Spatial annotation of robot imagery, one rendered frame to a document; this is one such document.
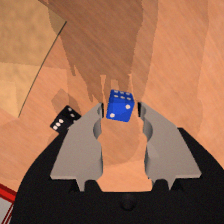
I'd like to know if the blue die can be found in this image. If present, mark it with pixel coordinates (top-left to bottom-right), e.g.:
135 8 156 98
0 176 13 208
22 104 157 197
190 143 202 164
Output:
106 90 135 122

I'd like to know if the black die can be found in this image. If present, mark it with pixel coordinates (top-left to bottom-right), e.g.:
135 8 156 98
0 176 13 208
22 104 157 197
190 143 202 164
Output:
50 105 82 133

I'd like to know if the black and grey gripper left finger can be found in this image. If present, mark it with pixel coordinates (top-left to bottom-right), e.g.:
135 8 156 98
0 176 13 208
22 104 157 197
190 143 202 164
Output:
9 102 104 224

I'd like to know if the tan mat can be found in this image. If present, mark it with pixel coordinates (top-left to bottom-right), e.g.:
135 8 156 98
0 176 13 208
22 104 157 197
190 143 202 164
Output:
0 0 67 118

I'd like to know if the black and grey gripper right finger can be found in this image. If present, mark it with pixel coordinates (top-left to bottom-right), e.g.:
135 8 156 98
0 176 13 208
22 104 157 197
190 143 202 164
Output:
137 102 224 214

